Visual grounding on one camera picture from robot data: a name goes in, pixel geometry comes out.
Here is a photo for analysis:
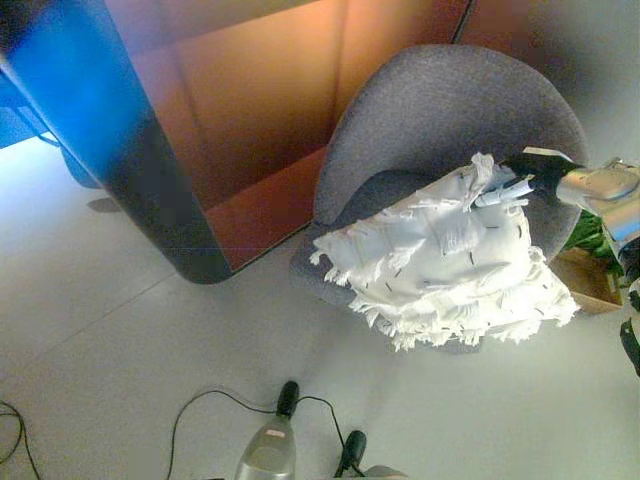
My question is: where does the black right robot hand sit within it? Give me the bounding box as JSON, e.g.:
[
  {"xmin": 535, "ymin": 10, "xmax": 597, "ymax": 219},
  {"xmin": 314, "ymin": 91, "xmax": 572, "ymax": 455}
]
[{"xmin": 473, "ymin": 146, "xmax": 587, "ymax": 208}]

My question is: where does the white fringed pillow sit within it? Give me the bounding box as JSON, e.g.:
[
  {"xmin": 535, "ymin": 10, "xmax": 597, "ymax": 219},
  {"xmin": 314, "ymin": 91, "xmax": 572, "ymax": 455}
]
[{"xmin": 308, "ymin": 152, "xmax": 582, "ymax": 353}]

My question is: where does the green leafy potted plant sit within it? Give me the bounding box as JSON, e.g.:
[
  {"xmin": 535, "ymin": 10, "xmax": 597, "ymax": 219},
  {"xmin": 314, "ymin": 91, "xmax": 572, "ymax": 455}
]
[{"xmin": 563, "ymin": 209, "xmax": 627, "ymax": 290}]

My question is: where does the wooden planter box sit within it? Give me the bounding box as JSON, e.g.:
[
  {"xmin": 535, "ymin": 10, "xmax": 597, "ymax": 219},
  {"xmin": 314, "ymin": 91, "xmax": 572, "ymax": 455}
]
[{"xmin": 551, "ymin": 246, "xmax": 626, "ymax": 316}]

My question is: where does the grey fabric tub armchair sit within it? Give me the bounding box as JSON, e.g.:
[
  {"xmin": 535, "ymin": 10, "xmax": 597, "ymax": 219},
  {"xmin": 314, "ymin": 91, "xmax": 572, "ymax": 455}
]
[{"xmin": 289, "ymin": 44, "xmax": 590, "ymax": 354}]

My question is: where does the black right robot foot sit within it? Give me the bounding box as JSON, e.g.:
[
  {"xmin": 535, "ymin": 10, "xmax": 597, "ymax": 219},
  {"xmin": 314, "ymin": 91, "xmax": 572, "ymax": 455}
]
[{"xmin": 343, "ymin": 430, "xmax": 368, "ymax": 465}]

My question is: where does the black robot foot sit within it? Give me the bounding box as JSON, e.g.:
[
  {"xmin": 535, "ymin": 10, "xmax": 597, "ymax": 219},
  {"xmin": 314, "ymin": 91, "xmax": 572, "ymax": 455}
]
[
  {"xmin": 275, "ymin": 380, "xmax": 301, "ymax": 419},
  {"xmin": 343, "ymin": 430, "xmax": 368, "ymax": 465}
]

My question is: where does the silver right robot leg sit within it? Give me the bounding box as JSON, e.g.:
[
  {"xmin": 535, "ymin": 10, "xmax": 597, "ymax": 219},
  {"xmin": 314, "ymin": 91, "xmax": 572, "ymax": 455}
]
[{"xmin": 358, "ymin": 464, "xmax": 407, "ymax": 480}]

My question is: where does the black left robot foot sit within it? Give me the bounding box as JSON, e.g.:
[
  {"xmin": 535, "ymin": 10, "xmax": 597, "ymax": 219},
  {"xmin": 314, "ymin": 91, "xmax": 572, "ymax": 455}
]
[{"xmin": 275, "ymin": 380, "xmax": 301, "ymax": 419}]

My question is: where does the black floor cable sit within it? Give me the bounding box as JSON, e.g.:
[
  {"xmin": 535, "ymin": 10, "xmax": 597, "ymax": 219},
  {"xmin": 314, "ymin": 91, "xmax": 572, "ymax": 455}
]
[
  {"xmin": 171, "ymin": 390, "xmax": 368, "ymax": 480},
  {"xmin": 0, "ymin": 399, "xmax": 40, "ymax": 480}
]

